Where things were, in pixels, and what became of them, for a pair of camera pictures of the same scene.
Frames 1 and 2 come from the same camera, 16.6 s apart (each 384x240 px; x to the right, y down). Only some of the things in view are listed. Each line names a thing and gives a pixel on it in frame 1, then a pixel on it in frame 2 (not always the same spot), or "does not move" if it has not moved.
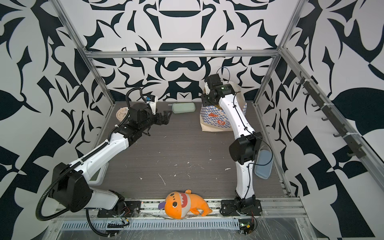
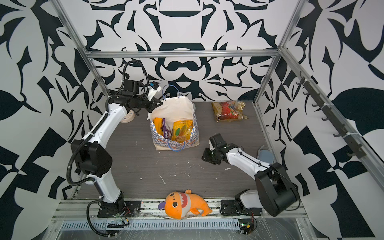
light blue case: (263, 157) does not move
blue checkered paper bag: (213, 118) → (173, 109)
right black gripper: (205, 101) → (206, 157)
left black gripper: (165, 117) → (154, 104)
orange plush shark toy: (178, 204) does not move
